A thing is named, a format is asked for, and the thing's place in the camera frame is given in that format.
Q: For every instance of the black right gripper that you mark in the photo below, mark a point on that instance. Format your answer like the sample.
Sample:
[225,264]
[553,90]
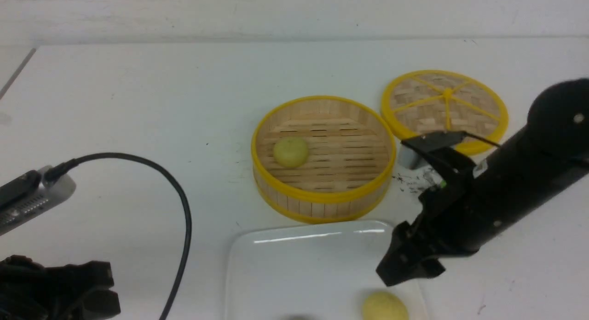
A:
[416,248]

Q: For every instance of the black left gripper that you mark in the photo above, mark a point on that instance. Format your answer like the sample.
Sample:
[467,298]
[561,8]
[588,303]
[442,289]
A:
[30,291]

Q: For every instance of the yellow steamed bun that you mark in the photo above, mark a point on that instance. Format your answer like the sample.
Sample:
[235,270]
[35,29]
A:
[382,305]
[291,152]

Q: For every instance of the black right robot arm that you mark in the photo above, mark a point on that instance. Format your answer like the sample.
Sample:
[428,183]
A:
[474,203]

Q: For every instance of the white square plate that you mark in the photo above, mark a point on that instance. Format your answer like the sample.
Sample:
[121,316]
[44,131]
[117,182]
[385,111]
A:
[308,272]

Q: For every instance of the yellow-rimmed bamboo steamer basket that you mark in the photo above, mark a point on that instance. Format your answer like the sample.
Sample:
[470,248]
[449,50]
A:
[347,173]

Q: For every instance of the yellow-rimmed bamboo steamer lid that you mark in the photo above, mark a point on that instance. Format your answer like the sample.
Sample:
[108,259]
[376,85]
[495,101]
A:
[425,101]

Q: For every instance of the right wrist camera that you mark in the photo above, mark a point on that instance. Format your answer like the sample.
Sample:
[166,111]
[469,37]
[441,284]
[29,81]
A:
[415,150]

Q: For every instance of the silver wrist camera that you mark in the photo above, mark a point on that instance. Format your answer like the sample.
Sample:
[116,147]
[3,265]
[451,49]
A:
[30,195]

